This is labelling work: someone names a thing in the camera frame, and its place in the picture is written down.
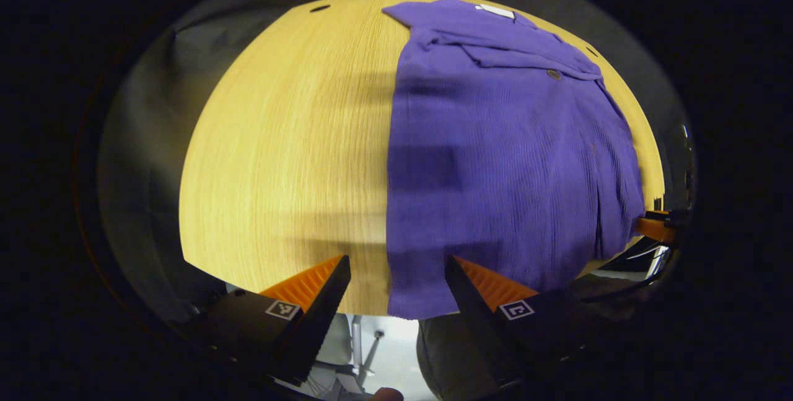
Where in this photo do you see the dark grey cloth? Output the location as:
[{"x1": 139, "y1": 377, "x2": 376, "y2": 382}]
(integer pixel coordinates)
[{"x1": 416, "y1": 314, "x2": 496, "y2": 401}]

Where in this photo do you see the grey office chair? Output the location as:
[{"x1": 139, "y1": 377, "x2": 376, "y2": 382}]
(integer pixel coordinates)
[{"x1": 307, "y1": 313, "x2": 386, "y2": 400}]

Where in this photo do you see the purple button shirt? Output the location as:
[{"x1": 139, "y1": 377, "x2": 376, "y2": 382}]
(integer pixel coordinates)
[{"x1": 382, "y1": 0, "x2": 646, "y2": 321}]

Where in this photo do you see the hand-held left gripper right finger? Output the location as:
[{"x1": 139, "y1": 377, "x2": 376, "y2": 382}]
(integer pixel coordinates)
[{"x1": 444, "y1": 255, "x2": 598, "y2": 390}]

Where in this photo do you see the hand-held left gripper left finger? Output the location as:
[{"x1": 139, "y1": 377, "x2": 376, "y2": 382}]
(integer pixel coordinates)
[{"x1": 186, "y1": 255, "x2": 352, "y2": 387}]

